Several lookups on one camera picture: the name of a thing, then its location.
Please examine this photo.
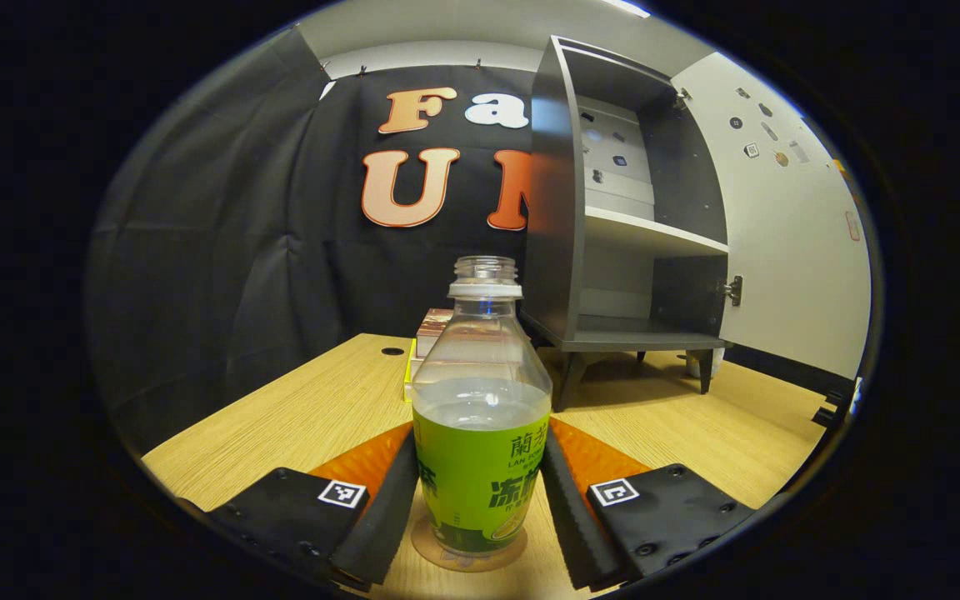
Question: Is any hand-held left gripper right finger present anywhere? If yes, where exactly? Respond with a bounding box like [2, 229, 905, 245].
[539, 418, 758, 593]

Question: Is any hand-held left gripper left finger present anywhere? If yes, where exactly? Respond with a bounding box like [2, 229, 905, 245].
[207, 422, 420, 592]

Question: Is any round brown coaster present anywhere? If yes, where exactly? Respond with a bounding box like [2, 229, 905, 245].
[411, 512, 529, 573]

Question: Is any green label plastic bottle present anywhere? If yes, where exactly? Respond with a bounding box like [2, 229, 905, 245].
[411, 255, 553, 558]

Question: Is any dark grey cabinet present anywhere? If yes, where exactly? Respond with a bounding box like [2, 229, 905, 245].
[522, 35, 735, 413]

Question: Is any grey cabinet door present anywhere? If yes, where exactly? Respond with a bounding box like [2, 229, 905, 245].
[670, 52, 874, 383]

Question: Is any black backdrop cloth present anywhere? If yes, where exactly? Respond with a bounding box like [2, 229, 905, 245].
[84, 25, 548, 455]

